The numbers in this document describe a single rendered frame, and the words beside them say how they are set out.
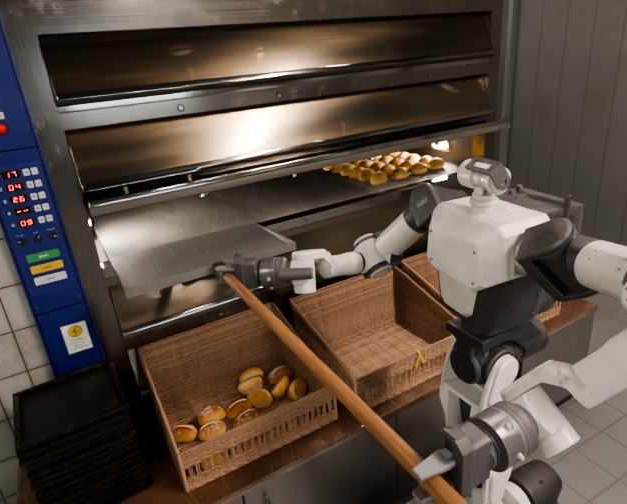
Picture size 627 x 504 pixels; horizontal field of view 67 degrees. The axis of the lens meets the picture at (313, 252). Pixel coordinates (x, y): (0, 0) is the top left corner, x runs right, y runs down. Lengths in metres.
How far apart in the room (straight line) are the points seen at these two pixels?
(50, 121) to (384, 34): 1.25
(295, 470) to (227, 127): 1.18
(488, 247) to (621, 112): 2.83
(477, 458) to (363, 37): 1.59
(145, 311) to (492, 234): 1.21
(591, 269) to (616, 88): 2.97
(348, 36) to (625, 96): 2.31
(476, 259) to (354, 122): 1.01
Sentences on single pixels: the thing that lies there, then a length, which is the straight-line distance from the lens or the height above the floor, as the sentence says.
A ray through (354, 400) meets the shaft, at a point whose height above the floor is 1.20.
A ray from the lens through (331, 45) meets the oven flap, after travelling 1.91.
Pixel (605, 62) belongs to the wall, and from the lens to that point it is 3.89.
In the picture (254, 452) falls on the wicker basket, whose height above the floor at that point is 0.61.
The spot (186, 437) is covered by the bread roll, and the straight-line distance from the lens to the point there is 1.76.
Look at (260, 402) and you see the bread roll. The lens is 1.81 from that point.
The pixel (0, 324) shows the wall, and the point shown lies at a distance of 1.77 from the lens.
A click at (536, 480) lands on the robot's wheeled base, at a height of 0.35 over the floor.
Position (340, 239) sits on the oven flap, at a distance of 2.04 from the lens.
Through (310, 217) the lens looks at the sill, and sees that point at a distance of 1.92.
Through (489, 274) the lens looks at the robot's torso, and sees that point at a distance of 1.11.
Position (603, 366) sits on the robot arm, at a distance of 0.84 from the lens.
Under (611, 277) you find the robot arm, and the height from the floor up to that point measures 1.40.
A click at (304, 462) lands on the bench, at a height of 0.55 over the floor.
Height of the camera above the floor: 1.77
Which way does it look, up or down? 23 degrees down
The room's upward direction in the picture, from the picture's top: 5 degrees counter-clockwise
